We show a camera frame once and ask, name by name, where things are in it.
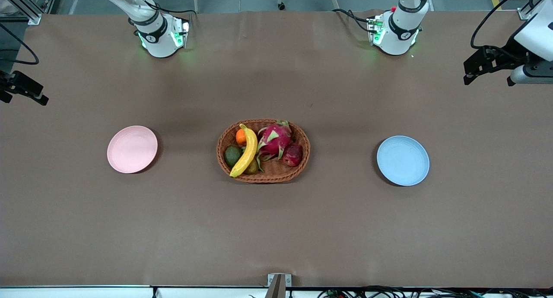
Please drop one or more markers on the green avocado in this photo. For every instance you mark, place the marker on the green avocado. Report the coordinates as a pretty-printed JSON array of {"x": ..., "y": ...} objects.
[{"x": 232, "y": 155}]

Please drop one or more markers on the white table edge rail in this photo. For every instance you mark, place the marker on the white table edge rail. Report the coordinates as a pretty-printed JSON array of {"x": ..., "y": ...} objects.
[{"x": 77, "y": 292}]

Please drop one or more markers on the brown green kiwi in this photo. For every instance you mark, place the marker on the brown green kiwi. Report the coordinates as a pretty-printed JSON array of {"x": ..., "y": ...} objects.
[{"x": 252, "y": 168}]

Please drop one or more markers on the pink round plate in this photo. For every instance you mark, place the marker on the pink round plate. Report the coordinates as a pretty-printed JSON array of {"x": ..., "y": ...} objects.
[{"x": 131, "y": 149}]

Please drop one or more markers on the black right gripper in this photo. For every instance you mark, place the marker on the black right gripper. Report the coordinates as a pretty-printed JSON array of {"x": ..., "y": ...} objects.
[{"x": 5, "y": 84}]

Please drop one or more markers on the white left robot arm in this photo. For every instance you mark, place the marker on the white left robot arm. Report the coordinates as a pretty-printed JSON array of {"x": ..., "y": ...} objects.
[{"x": 399, "y": 34}]

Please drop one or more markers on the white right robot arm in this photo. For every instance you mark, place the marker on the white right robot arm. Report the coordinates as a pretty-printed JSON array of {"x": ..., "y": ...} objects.
[{"x": 160, "y": 39}]

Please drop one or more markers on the pink dragon fruit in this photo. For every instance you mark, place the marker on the pink dragon fruit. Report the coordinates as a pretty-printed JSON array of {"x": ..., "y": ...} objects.
[{"x": 274, "y": 140}]

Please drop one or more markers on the aluminium frame profile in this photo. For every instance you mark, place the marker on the aluminium frame profile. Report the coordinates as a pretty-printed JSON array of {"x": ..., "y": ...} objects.
[
  {"x": 535, "y": 4},
  {"x": 19, "y": 4}
]

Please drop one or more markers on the yellow banana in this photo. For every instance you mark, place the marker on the yellow banana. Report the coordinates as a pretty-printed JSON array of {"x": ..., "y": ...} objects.
[{"x": 248, "y": 153}]

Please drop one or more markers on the dark red apple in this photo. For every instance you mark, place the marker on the dark red apple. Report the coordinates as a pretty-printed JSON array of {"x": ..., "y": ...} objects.
[{"x": 293, "y": 155}]

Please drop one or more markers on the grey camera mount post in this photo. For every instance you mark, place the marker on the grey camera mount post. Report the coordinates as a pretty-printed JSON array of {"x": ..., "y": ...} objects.
[{"x": 278, "y": 286}]

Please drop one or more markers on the orange tangerine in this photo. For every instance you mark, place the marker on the orange tangerine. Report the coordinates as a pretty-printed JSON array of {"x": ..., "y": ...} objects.
[{"x": 240, "y": 137}]

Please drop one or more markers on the brown paper table cover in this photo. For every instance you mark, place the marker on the brown paper table cover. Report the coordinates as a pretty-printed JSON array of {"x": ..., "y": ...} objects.
[{"x": 276, "y": 229}]

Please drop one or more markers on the light blue round plate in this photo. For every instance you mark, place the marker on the light blue round plate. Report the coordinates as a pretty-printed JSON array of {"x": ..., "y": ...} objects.
[{"x": 402, "y": 160}]

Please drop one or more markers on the brown wicker basket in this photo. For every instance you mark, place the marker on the brown wicker basket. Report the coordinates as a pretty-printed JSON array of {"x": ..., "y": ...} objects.
[{"x": 276, "y": 172}]

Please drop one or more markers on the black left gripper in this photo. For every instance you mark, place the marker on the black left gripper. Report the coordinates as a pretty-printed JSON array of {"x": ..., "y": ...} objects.
[{"x": 508, "y": 52}]

